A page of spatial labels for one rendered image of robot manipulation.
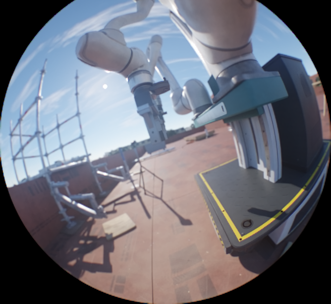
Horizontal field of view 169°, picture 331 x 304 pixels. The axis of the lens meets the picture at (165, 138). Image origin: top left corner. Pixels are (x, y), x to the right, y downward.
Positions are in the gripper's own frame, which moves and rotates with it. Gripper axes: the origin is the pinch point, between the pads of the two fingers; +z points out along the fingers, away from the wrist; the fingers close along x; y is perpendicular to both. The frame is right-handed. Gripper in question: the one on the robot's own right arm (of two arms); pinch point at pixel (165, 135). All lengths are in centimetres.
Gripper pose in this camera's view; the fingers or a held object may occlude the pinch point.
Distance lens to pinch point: 64.3
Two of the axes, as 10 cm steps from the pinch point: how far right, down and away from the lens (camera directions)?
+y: 9.4, -3.2, -0.8
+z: 3.2, 9.5, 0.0
